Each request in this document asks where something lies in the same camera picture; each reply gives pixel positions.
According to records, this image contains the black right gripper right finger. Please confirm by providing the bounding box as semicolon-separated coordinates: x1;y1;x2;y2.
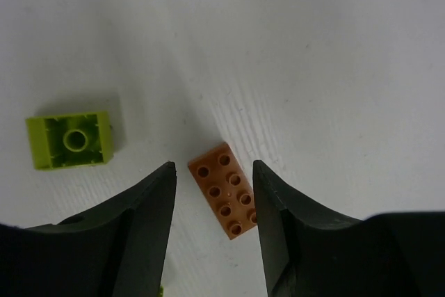
253;160;444;296

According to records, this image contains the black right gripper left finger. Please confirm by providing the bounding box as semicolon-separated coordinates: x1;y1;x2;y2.
1;162;177;296

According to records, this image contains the lime green square lego brick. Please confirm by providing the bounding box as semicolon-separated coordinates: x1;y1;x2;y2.
26;111;114;170

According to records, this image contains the brown lego plate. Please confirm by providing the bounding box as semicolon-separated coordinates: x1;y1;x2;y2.
188;143;257;240

